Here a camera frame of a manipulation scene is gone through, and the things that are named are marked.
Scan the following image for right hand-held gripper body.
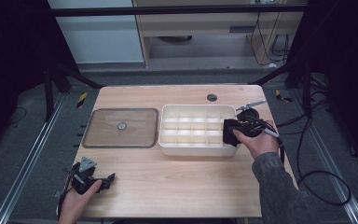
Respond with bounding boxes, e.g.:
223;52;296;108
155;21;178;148
234;99;282;139

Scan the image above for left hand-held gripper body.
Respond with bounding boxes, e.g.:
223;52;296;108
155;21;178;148
62;156;104;196

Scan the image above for black sock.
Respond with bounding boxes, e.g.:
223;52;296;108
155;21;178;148
222;118;242;148

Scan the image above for white divided storage box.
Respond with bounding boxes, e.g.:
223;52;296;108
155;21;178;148
158;104;242;158

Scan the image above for person's right hand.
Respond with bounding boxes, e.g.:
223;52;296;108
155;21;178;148
232;119;281;161

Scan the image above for person's left hand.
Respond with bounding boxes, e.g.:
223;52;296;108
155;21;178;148
58;179;103;224

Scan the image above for yellow black striped tape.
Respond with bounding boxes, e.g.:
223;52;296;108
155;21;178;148
76;91;89;109
275;89;293;104

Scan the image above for transparent box lid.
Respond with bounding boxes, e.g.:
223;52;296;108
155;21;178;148
81;107;159;149

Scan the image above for black metal stand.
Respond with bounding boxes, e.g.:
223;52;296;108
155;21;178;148
249;60;313;118
43;60;105;122

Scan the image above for dark curtain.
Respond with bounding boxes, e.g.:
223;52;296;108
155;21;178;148
0;0;79;150
287;0;358;172

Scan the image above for white cabinet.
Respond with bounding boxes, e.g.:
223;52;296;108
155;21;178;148
47;0;145;65

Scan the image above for left hand-held gripper cable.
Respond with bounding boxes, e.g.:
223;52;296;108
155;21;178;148
56;181;76;219

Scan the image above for hand-held gripper cable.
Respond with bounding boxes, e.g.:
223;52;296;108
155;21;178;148
56;181;76;219
277;136;287;166

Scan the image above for right hand-held gripper cable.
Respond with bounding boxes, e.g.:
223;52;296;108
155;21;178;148
277;136;287;166

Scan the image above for aluminium floor rail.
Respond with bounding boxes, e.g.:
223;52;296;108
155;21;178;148
0;92;67;224
290;89;358;224

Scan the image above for black desk cables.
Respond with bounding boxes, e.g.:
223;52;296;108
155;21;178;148
250;11;291;67

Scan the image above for thin black floor cable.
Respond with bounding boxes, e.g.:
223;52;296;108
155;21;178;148
0;106;29;129

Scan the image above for black looped floor cable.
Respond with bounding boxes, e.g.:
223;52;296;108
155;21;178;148
296;115;352;207

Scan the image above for black horizontal frame bar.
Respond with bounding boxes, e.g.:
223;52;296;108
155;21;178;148
48;4;307;18

